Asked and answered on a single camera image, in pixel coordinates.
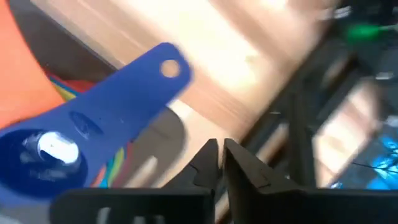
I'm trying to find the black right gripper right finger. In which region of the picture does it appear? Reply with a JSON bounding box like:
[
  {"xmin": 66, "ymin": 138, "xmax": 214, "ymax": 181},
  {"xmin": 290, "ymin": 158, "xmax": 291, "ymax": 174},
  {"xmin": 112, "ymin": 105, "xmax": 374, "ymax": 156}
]
[{"xmin": 224, "ymin": 138, "xmax": 312, "ymax": 224}]

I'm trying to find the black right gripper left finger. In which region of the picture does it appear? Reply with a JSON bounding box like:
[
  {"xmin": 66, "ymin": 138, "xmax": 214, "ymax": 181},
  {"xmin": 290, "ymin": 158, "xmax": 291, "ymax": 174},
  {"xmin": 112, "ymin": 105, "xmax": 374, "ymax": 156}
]
[{"xmin": 163, "ymin": 138, "xmax": 220, "ymax": 224}]

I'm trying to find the green measuring cup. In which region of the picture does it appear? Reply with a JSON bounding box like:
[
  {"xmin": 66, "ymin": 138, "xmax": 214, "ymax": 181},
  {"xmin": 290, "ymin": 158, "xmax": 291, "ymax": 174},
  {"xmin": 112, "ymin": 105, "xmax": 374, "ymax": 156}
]
[{"xmin": 107, "ymin": 147, "xmax": 126, "ymax": 188}]

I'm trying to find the dark blue measuring cup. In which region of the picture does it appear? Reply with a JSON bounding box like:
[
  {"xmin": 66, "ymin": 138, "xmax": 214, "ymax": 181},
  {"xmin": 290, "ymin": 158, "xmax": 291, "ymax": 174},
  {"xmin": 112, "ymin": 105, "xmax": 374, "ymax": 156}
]
[{"xmin": 0, "ymin": 42, "xmax": 193, "ymax": 200}]

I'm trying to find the red measuring cup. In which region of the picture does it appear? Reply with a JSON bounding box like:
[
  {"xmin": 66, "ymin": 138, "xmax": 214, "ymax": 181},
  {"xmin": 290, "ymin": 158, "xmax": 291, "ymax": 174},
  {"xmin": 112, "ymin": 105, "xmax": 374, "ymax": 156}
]
[{"xmin": 62, "ymin": 79, "xmax": 135, "ymax": 187}]

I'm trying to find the yellow measuring cup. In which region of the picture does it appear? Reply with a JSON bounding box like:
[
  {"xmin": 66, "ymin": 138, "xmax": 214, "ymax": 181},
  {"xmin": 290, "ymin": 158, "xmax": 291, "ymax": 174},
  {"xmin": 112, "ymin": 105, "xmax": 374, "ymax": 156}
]
[{"xmin": 52, "ymin": 82, "xmax": 77, "ymax": 101}]

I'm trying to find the light blue measuring cup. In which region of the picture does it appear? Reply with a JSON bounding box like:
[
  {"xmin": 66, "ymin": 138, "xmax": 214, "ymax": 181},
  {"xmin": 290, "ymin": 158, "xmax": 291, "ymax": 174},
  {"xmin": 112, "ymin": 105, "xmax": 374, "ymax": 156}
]
[{"xmin": 46, "ymin": 73, "xmax": 74, "ymax": 94}]

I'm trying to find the orange measuring cup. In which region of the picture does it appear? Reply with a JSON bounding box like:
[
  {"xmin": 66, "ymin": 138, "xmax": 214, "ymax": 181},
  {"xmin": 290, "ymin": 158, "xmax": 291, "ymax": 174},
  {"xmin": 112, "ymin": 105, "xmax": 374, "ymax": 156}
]
[{"xmin": 0, "ymin": 0, "xmax": 67, "ymax": 130}]

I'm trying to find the black table frame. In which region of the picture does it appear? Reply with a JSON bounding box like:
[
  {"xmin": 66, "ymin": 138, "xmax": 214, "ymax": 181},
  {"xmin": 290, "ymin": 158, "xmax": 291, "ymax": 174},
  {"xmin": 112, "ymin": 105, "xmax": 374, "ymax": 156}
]
[{"xmin": 239, "ymin": 18, "xmax": 398, "ymax": 189}]

